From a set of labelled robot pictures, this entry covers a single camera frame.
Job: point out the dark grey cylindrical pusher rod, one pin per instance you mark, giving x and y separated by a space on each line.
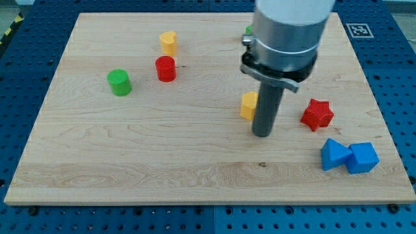
268 103

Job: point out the green block behind arm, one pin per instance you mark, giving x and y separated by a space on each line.
248 29

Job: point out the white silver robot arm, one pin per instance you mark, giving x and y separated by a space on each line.
281 50

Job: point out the red star block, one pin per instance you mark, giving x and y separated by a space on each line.
317 114

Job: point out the yellow hexagon block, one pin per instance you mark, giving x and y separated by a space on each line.
248 105

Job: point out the blue triangular block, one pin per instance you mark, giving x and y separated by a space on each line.
333 154

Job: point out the red cylinder block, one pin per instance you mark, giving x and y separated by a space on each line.
166 68

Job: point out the white fiducial marker tag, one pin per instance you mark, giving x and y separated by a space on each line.
359 30

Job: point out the blue cube block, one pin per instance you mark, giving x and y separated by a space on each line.
363 158

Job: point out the wooden board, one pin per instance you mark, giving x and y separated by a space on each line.
184 141

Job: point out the green cylinder block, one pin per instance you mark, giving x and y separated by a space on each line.
119 82

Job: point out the black yellow hazard tape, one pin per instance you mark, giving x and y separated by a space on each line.
12 29

